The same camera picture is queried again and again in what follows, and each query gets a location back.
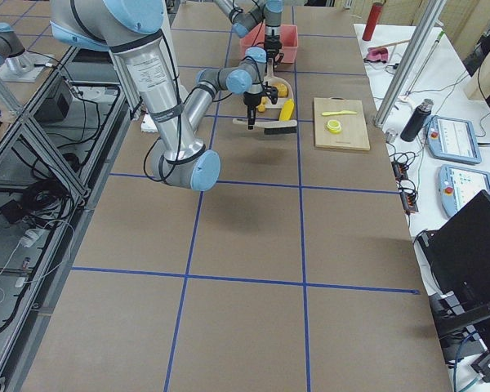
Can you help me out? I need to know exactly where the white hand brush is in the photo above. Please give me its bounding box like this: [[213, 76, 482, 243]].
[[232, 118, 298, 135]]

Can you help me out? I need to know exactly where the wooden cutting board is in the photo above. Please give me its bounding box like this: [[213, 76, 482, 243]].
[[314, 97, 370, 152]]

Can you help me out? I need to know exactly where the aluminium frame post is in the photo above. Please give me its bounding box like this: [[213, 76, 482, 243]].
[[373, 0, 447, 128]]

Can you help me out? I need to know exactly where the teach pendant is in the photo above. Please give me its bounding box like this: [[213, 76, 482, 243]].
[[425, 115, 482, 165], [438, 164, 490, 217]]

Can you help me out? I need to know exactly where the yellow plastic toy knife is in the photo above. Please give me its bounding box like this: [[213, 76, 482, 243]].
[[321, 110, 358, 117]]

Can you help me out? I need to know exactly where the white plastic dustpan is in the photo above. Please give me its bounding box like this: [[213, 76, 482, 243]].
[[264, 59, 294, 109]]

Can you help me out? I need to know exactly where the lower teach pendant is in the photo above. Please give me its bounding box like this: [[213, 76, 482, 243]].
[[438, 164, 490, 217]]

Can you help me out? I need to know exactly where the pink cloth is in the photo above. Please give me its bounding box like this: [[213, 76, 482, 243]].
[[364, 47, 389, 64]]

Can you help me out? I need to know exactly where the black water bottle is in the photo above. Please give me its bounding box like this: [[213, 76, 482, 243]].
[[399, 98, 434, 142]]

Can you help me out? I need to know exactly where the pink plastic bin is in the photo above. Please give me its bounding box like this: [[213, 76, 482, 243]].
[[238, 23, 300, 69]]

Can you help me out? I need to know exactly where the yellow toy corn cob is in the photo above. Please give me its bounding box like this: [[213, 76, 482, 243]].
[[278, 99, 295, 122]]

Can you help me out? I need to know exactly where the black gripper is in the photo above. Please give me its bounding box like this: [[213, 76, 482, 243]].
[[243, 83, 278, 130], [264, 33, 284, 65]]

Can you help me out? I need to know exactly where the toy lemon slice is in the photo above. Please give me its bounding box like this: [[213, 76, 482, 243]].
[[326, 119, 342, 134]]

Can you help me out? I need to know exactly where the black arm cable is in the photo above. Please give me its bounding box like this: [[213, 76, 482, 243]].
[[128, 32, 278, 183]]

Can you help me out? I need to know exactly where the black monitor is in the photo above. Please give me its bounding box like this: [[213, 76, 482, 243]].
[[416, 189, 490, 368]]

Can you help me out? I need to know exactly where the red cylinder bottle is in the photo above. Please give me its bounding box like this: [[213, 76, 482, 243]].
[[362, 2, 384, 42]]

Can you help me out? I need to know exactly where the toy ginger root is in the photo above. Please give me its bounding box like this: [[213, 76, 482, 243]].
[[256, 96, 268, 113]]

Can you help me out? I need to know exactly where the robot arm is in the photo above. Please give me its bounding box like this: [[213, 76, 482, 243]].
[[214, 0, 283, 66], [50, 1, 277, 191]]

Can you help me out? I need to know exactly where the upper teach pendant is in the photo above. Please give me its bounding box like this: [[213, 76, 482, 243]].
[[425, 115, 482, 165]]

